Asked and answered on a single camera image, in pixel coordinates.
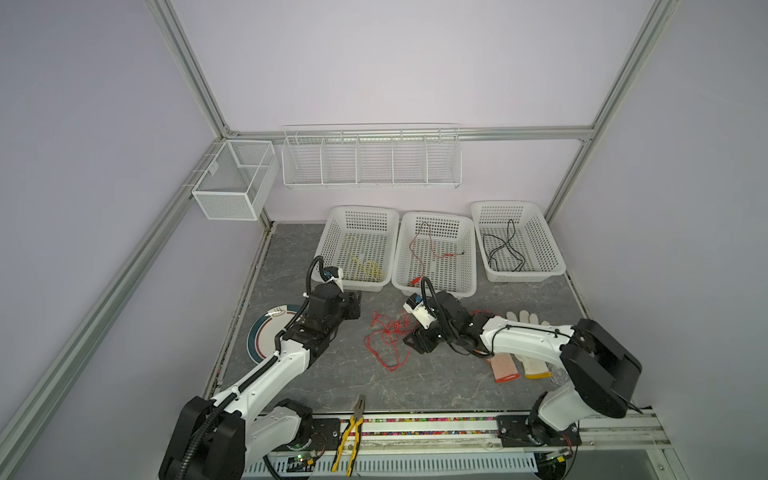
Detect yellow cable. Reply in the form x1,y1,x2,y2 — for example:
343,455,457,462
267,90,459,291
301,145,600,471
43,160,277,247
350,254,386,283
341,233,385,282

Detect red clip lead cable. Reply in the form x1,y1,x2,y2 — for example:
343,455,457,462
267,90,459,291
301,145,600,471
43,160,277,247
407,221,468,286

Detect thick red cable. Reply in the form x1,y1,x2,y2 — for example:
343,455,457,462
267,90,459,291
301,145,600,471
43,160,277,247
364,310,421,372

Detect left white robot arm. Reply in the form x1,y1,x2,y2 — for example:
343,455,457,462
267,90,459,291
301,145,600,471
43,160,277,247
158,281,362,479

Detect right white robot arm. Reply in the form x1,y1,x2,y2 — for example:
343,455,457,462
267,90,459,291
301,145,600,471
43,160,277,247
403,291,642,444

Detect orange coated work glove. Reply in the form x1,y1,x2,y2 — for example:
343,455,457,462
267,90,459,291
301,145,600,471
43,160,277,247
487,353,520,383

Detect left white plastic basket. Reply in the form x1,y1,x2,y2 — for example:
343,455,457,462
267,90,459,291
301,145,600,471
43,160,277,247
315,206,400,293

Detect white plastic basket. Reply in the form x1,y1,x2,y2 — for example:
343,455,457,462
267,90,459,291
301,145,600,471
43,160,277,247
471,200,566,283
391,212,477,298
315,206,400,293

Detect middle white plastic basket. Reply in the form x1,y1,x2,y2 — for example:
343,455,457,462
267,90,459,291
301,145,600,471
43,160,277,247
391,212,477,298

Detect green rimmed white plate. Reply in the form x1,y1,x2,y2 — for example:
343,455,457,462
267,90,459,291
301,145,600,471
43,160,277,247
246,304,300,364

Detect white yellow-cuffed work glove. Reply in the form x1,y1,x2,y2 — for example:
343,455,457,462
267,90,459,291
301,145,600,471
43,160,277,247
506,310,552,380

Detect right white plastic basket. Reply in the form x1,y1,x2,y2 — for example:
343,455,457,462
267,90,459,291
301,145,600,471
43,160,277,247
471,200,566,283

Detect white mesh box basket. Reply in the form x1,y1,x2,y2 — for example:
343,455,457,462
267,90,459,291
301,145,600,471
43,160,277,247
192,140,279,221

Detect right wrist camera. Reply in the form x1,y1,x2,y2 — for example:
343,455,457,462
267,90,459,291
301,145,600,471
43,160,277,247
403,294,437,329

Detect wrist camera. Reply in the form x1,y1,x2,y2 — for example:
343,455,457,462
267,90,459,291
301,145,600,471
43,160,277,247
403,294,437,329
320,266,344,292

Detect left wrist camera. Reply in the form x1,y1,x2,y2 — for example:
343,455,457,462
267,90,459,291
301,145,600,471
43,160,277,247
320,266,344,292

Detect aluminium front rail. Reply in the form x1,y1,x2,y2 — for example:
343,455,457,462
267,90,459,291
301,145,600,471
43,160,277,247
167,409,667,460

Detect yellow handled pliers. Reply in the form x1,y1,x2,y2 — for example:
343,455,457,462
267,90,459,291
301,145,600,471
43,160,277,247
331,393,366,477

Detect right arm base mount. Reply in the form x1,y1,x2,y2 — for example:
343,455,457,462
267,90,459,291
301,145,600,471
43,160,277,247
496,414,582,448

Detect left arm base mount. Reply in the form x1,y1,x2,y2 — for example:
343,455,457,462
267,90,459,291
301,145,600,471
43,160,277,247
273,417,341,452

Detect long white wire shelf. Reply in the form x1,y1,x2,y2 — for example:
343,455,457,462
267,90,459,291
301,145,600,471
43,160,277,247
282,123,463,188

